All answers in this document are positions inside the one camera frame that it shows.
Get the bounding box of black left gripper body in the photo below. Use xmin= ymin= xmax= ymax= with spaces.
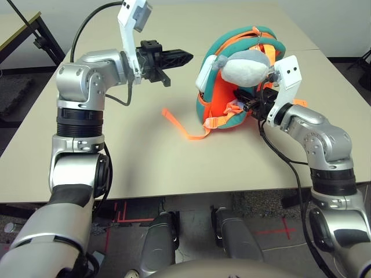
xmin=136 ymin=39 xmax=172 ymax=87

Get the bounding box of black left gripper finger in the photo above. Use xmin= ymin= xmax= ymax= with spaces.
xmin=162 ymin=58 xmax=194 ymax=70
xmin=161 ymin=49 xmax=194 ymax=60

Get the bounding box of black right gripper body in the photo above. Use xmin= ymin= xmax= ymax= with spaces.
xmin=246 ymin=88 xmax=279 ymax=121

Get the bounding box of orange and teal backpack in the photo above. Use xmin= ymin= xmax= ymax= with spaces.
xmin=161 ymin=25 xmax=308 ymax=142

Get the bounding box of grey and white plush pendant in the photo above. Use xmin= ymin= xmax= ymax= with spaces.
xmin=213 ymin=50 xmax=275 ymax=87

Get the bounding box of black table foot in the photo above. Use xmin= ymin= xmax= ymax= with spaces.
xmin=280 ymin=193 xmax=304 ymax=208

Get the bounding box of black tripod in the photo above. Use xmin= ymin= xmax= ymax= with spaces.
xmin=347 ymin=47 xmax=371 ymax=90

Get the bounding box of black rod with clamp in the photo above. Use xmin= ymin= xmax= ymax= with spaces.
xmin=7 ymin=0 xmax=49 ymax=50

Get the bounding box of grey right robot leg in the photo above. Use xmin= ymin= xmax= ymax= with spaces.
xmin=213 ymin=206 xmax=264 ymax=263

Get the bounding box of grey robot leg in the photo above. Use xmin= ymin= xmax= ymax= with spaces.
xmin=213 ymin=206 xmax=264 ymax=263
xmin=139 ymin=211 xmax=180 ymax=276

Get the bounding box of black foam floor mat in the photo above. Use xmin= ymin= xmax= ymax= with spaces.
xmin=0 ymin=76 xmax=34 ymax=116

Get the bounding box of grey left robot leg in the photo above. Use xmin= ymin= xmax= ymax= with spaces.
xmin=139 ymin=211 xmax=180 ymax=276

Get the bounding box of grey robot torso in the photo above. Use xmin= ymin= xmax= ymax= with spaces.
xmin=127 ymin=257 xmax=290 ymax=278

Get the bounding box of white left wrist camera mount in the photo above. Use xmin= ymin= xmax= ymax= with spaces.
xmin=117 ymin=0 xmax=154 ymax=85

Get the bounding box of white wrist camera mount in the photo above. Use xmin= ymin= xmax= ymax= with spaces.
xmin=265 ymin=54 xmax=302 ymax=128
xmin=117 ymin=0 xmax=154 ymax=85

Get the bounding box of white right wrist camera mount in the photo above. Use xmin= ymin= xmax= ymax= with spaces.
xmin=265 ymin=54 xmax=302 ymax=128

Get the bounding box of short black left wrist cable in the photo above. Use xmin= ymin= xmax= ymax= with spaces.
xmin=106 ymin=81 xmax=134 ymax=107

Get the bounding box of black left camera cable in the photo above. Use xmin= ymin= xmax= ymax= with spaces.
xmin=70 ymin=1 xmax=124 ymax=63

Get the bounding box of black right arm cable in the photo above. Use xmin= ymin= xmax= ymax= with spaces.
xmin=257 ymin=118 xmax=337 ymax=278

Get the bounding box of tan side table black frame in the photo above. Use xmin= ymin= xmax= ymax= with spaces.
xmin=0 ymin=10 xmax=66 ymax=76

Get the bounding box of white floor cable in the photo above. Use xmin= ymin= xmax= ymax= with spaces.
xmin=263 ymin=242 xmax=308 ymax=253

